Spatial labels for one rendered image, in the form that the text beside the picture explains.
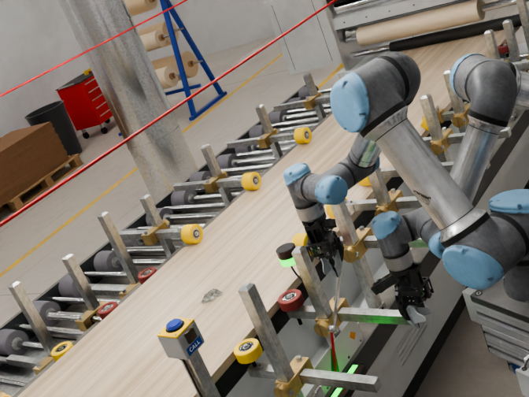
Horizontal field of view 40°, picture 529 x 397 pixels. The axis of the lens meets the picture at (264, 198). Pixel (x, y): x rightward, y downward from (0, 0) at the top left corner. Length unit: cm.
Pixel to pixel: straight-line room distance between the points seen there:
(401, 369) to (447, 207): 157
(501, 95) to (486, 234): 38
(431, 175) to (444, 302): 186
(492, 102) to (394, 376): 151
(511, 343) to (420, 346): 132
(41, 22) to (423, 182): 982
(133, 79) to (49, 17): 531
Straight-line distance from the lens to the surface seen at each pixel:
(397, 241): 195
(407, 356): 309
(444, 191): 155
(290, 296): 231
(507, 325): 185
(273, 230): 281
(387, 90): 156
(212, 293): 252
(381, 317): 215
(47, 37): 1110
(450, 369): 329
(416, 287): 202
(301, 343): 247
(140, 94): 606
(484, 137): 179
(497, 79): 179
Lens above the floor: 201
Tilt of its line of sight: 21 degrees down
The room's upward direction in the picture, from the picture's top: 22 degrees counter-clockwise
